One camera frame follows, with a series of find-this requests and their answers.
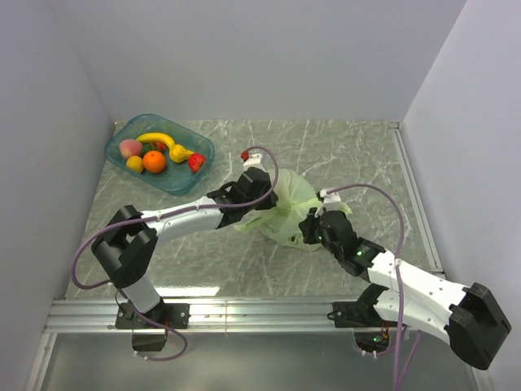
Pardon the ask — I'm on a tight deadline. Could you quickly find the purple cable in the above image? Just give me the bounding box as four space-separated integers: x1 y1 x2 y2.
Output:
71 145 280 362
323 182 422 391

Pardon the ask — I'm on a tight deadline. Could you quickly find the aluminium mounting rail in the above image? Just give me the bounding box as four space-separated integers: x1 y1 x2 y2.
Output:
43 297 355 334

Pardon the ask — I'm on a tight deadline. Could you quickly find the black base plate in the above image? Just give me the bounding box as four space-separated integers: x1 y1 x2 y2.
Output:
115 302 190 330
326 301 388 328

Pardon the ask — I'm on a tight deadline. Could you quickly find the yellow pear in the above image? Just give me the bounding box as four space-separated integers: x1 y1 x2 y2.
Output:
169 143 194 164

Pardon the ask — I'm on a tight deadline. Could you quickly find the black box under rail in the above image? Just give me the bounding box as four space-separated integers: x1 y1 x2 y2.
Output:
131 332 168 353

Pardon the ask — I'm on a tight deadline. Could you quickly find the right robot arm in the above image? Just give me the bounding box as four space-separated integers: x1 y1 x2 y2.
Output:
299 209 511 370

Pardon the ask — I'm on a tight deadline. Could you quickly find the pink peach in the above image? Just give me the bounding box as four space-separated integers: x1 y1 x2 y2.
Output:
119 138 143 160

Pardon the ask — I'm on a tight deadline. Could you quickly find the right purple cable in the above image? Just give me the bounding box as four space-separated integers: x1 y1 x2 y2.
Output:
323 182 422 391

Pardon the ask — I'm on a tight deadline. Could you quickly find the orange fruit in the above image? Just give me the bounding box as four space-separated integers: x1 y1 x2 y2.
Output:
142 151 167 174

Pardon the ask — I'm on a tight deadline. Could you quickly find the light green plastic bag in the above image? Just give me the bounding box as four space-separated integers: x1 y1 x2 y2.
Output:
233 168 353 253

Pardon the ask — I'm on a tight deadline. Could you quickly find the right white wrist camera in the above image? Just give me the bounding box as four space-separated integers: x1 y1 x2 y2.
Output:
317 189 342 216

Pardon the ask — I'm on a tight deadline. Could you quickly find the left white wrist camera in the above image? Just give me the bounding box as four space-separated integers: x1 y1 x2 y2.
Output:
240 151 265 170

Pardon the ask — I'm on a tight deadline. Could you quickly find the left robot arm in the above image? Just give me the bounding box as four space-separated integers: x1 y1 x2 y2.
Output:
91 167 278 327

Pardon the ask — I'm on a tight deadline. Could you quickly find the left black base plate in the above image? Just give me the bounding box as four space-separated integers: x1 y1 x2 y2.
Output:
115 302 190 330

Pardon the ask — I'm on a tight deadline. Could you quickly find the blue transparent plastic tray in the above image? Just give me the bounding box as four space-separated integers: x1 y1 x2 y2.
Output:
104 114 215 196

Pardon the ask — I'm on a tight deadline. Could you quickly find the right side aluminium rail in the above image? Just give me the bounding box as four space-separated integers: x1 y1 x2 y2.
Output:
388 122 445 277

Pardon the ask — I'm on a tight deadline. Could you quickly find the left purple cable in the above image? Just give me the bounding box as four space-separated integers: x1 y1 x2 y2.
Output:
71 145 280 362

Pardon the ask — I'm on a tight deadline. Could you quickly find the small yellow lemon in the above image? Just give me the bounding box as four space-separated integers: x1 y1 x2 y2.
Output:
126 156 144 174

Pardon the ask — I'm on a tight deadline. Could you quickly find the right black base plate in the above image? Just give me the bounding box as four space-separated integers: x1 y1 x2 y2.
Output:
326 301 388 328

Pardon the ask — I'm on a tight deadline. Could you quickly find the small red strawberry behind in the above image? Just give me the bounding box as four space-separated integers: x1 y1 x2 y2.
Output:
143 142 166 152

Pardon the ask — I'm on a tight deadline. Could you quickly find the yellow banana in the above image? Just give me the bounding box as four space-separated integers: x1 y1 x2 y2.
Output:
136 132 175 151

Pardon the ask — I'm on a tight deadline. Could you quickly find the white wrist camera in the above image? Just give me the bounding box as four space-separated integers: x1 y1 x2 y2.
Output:
317 189 342 216
240 151 265 170

